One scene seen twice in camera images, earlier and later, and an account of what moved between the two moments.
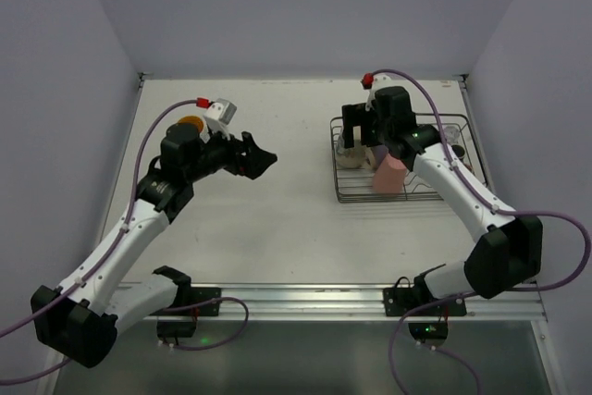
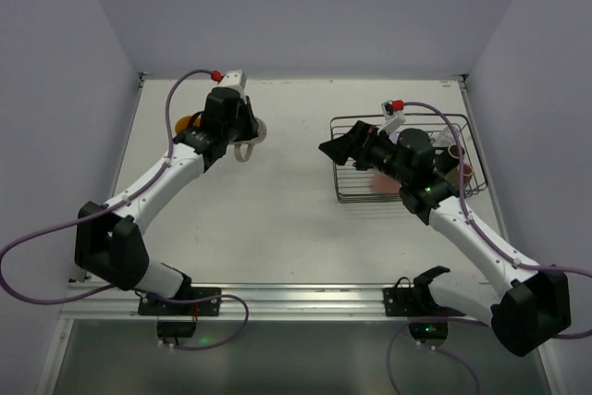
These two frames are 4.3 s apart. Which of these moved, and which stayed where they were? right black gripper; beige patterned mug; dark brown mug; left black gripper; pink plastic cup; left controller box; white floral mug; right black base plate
Moved: beige patterned mug; left black gripper; right black gripper
Stayed: pink plastic cup; dark brown mug; left controller box; white floral mug; right black base plate
